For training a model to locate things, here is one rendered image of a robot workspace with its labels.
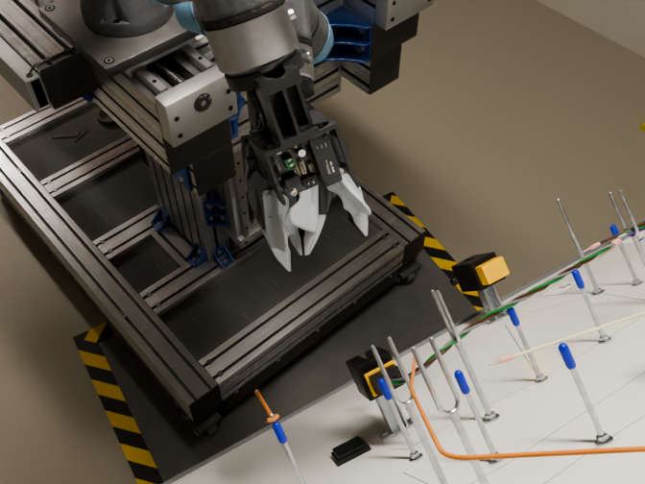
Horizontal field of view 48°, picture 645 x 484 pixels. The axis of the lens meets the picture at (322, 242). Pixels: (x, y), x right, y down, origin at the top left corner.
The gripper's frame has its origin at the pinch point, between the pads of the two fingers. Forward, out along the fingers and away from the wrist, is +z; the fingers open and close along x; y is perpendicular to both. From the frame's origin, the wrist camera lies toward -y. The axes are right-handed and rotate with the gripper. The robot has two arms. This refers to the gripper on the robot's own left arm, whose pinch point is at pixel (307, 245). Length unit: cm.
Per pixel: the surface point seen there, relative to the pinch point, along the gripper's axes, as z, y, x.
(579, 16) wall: -94, -251, -34
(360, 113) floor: -52, -163, -95
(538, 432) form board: 18.7, 9.8, 31.8
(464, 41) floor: -85, -215, -73
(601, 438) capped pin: 17.6, 14.1, 38.4
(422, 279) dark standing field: 11, -131, -56
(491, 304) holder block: 11.0, -32.0, 10.1
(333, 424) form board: 23.5, -3.2, -0.5
